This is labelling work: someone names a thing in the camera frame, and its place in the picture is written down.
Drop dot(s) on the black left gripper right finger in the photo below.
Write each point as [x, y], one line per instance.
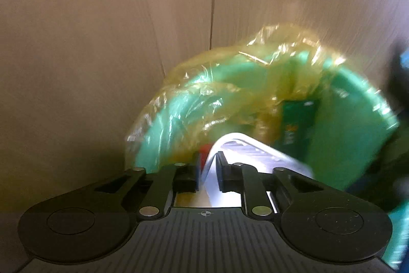
[245, 180]

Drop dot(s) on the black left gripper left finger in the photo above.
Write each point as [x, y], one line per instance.
[161, 188]

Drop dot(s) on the red plastic food tray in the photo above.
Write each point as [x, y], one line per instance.
[239, 149]

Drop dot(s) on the long green wrapper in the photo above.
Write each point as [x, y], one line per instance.
[296, 128]

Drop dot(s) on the yellow trash bag liner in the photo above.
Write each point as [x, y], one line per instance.
[242, 81]

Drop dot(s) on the green trash bin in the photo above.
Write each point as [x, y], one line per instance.
[335, 125]

